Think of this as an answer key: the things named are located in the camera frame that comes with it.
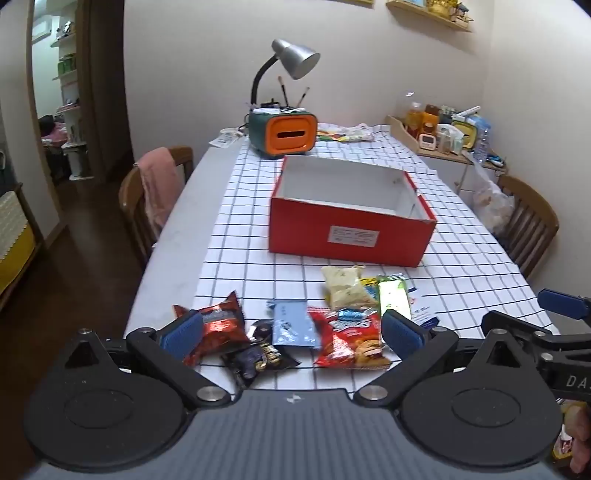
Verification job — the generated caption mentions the clear water bottle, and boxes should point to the clear water bottle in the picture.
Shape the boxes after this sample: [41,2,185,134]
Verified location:
[473,127,490,164]

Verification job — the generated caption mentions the white blue snack packet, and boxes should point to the white blue snack packet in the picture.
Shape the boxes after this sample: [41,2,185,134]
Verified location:
[406,286,439,328]

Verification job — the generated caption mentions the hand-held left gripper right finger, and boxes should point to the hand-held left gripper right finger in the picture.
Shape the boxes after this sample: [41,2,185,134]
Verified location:
[353,309,536,409]

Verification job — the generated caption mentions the green snack packet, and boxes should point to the green snack packet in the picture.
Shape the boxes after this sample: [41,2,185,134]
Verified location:
[376,273,413,324]

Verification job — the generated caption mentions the wooden wall shelf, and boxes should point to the wooden wall shelf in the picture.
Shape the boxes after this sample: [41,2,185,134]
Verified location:
[385,0,474,33]

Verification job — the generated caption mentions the red cardboard box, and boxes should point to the red cardboard box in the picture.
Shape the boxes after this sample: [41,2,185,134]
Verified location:
[269,155,438,268]

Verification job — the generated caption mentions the red chip snack packet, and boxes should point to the red chip snack packet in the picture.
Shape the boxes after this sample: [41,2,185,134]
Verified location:
[307,305,392,370]

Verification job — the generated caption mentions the yellow blue snack packet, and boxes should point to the yellow blue snack packet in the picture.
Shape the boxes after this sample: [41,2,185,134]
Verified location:
[360,276,384,305]

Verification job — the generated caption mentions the yellow container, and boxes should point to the yellow container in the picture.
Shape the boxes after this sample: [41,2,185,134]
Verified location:
[450,121,478,148]

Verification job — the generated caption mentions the cream snack packet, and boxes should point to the cream snack packet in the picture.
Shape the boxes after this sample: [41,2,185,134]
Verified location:
[321,265,377,312]

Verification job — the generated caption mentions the orange green tissue box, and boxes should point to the orange green tissue box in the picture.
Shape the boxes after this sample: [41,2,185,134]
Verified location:
[248,108,318,160]

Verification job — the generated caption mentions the wooden organizer tray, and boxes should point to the wooden organizer tray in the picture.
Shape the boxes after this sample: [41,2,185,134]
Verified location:
[385,114,474,164]

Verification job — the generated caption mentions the person's right hand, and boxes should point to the person's right hand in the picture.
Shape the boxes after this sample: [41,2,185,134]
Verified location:
[566,404,591,474]

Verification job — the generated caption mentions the wooden chair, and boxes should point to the wooden chair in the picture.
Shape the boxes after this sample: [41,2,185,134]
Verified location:
[118,146,195,264]
[496,174,559,280]

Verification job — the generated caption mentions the white paper packet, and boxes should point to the white paper packet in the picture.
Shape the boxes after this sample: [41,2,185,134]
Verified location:
[209,127,243,149]

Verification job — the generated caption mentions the silver desk lamp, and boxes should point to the silver desk lamp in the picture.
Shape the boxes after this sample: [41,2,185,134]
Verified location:
[250,39,321,109]

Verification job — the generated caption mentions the white cabinet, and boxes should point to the white cabinet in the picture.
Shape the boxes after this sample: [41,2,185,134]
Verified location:
[418,152,509,195]

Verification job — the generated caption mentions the checkered white tablecloth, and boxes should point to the checkered white tablecloth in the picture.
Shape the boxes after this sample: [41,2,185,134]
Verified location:
[185,122,561,402]

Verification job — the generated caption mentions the teal candy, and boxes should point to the teal candy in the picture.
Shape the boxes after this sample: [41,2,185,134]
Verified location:
[336,307,380,326]

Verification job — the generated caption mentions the colourful printed packet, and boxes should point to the colourful printed packet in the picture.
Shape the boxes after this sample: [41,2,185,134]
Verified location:
[316,124,376,143]

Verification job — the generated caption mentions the black snack packet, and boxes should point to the black snack packet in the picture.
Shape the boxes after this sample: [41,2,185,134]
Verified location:
[221,339,301,391]

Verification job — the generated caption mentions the plastic wrapped jar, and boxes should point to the plastic wrapped jar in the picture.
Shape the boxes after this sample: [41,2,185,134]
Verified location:
[436,124,462,155]

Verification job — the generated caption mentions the white shelf rack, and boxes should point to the white shelf rack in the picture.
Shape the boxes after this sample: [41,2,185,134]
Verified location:
[51,32,88,181]

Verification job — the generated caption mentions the dark red foil snack packet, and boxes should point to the dark red foil snack packet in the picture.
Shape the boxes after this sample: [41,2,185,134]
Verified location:
[173,291,252,367]

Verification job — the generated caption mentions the orange juice bottle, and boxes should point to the orange juice bottle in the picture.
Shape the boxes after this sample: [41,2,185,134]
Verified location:
[406,102,423,139]

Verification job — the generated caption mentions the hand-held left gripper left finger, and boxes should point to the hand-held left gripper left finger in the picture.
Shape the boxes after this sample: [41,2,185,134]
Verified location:
[65,310,232,409]

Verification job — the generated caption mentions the pink towel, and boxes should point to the pink towel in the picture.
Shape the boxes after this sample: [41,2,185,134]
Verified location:
[134,148,184,229]

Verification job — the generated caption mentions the light blue snack packet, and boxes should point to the light blue snack packet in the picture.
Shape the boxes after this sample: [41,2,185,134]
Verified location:
[267,299,321,348]

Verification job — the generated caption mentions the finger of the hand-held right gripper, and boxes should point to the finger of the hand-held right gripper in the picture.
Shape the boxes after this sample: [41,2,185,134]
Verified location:
[481,310,591,358]
[538,288,591,320]

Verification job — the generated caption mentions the clear plastic bag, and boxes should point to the clear plastic bag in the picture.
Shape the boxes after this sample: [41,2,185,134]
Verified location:
[472,159,515,236]

